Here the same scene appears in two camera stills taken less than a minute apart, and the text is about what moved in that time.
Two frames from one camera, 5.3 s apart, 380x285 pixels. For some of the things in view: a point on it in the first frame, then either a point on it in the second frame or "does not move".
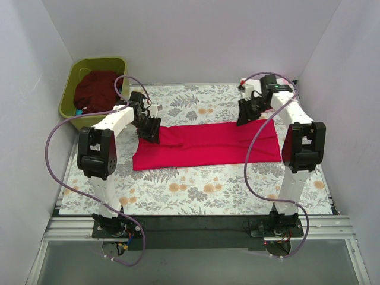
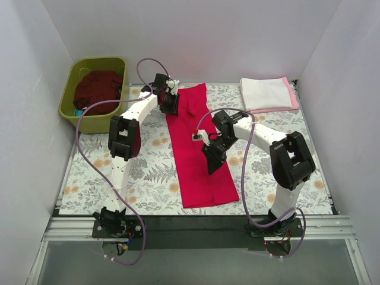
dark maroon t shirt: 95,91 does not move
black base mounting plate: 196,232 does not move
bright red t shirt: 205,146 → 198,187
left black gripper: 148,124 → 170,106
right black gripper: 249,106 → 215,152
